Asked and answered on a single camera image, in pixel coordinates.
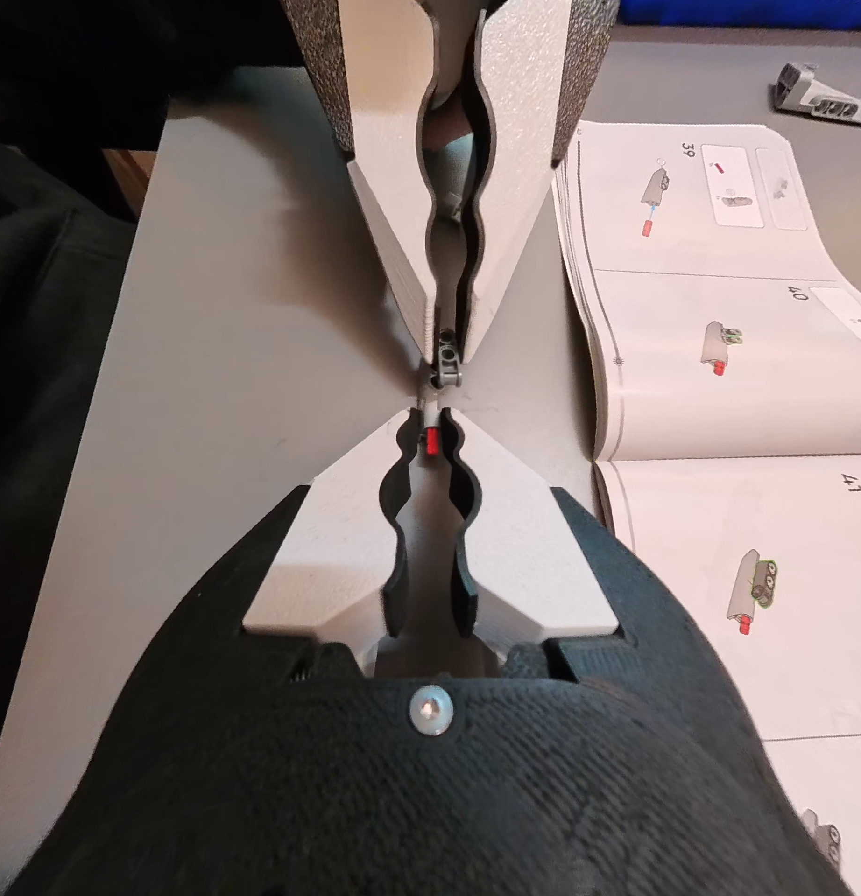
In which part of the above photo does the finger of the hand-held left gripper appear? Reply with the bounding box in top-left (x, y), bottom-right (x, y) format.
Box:
top-left (341, 0), bottom-right (438, 365)
top-left (462, 0), bottom-right (570, 365)

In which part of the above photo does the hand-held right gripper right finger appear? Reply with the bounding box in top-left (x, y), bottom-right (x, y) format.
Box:
top-left (441, 409), bottom-right (621, 652)

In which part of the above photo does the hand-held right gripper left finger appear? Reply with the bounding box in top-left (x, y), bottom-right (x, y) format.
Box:
top-left (243, 409), bottom-right (417, 655)

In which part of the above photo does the grey brick with red axle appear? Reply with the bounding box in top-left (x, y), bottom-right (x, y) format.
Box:
top-left (413, 364), bottom-right (447, 457)

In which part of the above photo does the grey two-hole brick connector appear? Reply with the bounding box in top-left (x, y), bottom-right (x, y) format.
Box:
top-left (432, 326), bottom-right (466, 390)

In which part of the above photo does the grey desk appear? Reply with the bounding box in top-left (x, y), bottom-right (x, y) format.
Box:
top-left (0, 24), bottom-right (861, 876)

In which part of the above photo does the white instruction booklet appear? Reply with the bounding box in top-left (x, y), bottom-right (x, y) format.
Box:
top-left (551, 120), bottom-right (861, 896)

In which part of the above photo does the blue storage bin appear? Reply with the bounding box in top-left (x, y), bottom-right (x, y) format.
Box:
top-left (621, 0), bottom-right (861, 28)

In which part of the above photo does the grey panel brick with holes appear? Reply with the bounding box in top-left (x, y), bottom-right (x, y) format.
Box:
top-left (770, 62), bottom-right (861, 128)

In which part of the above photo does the person's black clothed body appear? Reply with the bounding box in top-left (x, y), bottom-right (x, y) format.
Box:
top-left (0, 0), bottom-right (298, 778)

